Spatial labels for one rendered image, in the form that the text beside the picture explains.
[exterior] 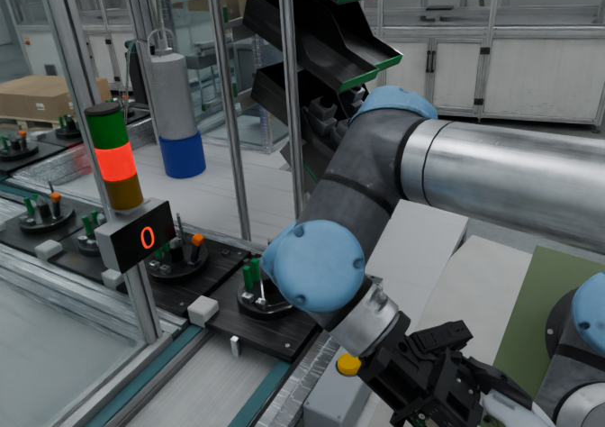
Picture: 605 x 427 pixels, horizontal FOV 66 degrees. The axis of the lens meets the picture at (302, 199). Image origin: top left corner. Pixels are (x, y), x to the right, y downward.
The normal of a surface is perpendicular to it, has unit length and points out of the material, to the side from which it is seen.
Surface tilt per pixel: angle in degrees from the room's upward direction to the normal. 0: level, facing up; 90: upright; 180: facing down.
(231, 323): 0
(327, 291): 50
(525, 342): 41
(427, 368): 35
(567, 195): 68
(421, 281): 0
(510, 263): 0
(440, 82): 90
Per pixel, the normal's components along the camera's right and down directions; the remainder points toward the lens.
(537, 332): -0.45, -0.40
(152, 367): -0.06, -0.88
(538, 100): -0.37, 0.45
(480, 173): -0.72, -0.04
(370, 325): 0.00, -0.19
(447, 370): 0.49, -0.66
